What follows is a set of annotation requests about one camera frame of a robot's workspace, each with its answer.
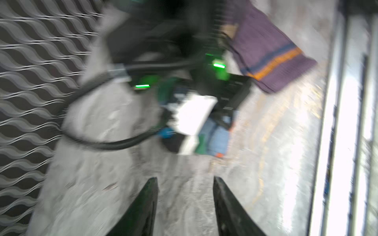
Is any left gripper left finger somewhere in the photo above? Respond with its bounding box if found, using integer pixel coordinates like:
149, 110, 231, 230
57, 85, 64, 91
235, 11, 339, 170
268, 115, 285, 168
106, 177, 158, 236

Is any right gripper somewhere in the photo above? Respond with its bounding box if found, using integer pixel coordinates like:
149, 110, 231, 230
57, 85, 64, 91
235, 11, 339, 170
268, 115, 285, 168
159, 72, 253, 130

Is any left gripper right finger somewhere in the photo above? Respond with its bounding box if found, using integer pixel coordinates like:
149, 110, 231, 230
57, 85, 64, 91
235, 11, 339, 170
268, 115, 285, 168
213, 176, 266, 236

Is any blue orange striped sock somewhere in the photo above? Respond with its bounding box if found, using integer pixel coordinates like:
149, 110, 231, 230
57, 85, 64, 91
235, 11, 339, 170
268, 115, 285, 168
195, 111, 239, 158

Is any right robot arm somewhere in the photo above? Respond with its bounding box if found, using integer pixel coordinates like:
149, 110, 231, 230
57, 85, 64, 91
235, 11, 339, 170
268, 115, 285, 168
106, 1, 248, 129

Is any purple striped sock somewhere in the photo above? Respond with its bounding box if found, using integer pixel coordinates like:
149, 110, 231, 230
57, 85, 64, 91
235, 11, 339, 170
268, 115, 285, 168
223, 1, 317, 93

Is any aluminium front rail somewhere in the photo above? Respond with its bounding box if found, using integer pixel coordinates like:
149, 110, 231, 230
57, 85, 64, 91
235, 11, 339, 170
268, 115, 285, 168
308, 1, 378, 236

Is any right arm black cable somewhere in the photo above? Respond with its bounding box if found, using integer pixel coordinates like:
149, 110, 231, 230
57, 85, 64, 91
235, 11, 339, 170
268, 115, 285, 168
57, 55, 207, 151

